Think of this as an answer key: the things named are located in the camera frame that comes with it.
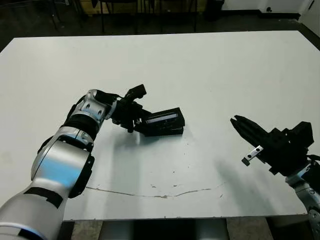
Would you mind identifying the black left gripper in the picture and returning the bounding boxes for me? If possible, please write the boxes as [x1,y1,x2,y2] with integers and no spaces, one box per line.
[111,97,153,134]

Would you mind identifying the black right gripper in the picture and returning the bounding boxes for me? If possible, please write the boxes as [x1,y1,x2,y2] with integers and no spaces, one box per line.
[229,114,310,176]

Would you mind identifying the black box lid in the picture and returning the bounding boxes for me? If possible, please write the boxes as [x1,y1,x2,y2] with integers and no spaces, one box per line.
[139,106,186,132]

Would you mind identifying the black box base white inset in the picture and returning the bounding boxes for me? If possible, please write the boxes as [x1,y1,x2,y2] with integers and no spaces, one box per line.
[142,124,185,138]

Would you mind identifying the black robot pelvis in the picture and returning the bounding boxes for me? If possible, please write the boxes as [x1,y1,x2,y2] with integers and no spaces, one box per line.
[134,218,198,240]

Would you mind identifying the black waste bin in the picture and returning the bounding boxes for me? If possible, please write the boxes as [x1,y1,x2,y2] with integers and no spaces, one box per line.
[204,0,225,21]

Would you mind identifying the white door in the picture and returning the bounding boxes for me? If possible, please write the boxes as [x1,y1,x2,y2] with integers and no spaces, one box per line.
[299,0,320,25]

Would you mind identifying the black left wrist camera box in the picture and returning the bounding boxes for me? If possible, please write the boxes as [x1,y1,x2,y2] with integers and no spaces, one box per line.
[124,84,147,100]

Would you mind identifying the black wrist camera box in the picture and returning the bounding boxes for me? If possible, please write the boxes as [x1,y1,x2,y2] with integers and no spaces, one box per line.
[124,84,147,100]
[291,121,315,151]

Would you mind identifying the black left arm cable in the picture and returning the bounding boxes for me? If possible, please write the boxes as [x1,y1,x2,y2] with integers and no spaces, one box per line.
[99,91,127,101]

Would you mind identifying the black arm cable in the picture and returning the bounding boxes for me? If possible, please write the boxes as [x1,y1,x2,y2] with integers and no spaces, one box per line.
[306,154,320,166]
[99,91,127,101]

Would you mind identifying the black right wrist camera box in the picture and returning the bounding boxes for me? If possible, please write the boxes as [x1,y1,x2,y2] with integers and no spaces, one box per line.
[291,121,315,151]

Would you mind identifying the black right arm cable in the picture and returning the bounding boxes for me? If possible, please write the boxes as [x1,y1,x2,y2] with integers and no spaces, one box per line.
[306,154,320,166]

